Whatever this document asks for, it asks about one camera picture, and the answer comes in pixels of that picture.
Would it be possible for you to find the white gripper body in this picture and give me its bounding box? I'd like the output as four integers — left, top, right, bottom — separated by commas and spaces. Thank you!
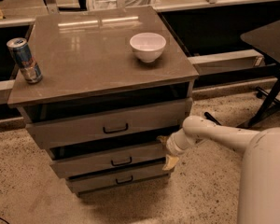
166, 132, 189, 156

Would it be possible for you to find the grey drawer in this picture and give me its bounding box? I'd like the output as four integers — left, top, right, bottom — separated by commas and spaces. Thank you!
50, 140, 167, 178
65, 159, 176, 194
26, 98, 193, 149

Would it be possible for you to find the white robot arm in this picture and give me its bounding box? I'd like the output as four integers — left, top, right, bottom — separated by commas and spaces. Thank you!
157, 116, 280, 224

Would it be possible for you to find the grey drawer cabinet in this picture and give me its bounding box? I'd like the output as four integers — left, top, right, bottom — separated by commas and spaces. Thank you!
7, 6, 200, 198

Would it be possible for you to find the grey bottom drawer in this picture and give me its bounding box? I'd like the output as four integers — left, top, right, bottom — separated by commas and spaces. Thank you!
65, 159, 176, 194

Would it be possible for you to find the grey top drawer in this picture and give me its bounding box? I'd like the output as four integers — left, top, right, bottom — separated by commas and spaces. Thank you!
26, 98, 193, 149

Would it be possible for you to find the white ceramic bowl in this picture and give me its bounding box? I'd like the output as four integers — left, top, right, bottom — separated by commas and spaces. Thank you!
130, 33, 166, 63

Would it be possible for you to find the black folding side table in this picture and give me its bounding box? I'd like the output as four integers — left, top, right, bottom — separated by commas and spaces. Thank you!
238, 20, 280, 129

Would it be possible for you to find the blue silver drink can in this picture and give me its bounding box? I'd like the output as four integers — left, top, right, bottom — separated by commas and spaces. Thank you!
7, 37, 42, 84

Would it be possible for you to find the white wire basket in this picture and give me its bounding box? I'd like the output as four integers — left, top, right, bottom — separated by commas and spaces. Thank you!
88, 0, 160, 10

